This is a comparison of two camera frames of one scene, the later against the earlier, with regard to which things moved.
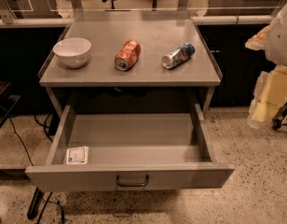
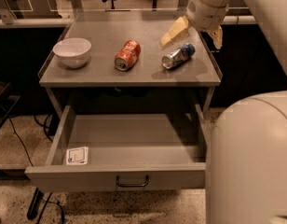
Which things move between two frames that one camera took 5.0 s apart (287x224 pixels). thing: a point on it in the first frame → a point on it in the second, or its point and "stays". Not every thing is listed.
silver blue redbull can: (184, 52) stays
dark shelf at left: (3, 104) stays
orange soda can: (128, 55) stays
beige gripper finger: (257, 42) → (217, 35)
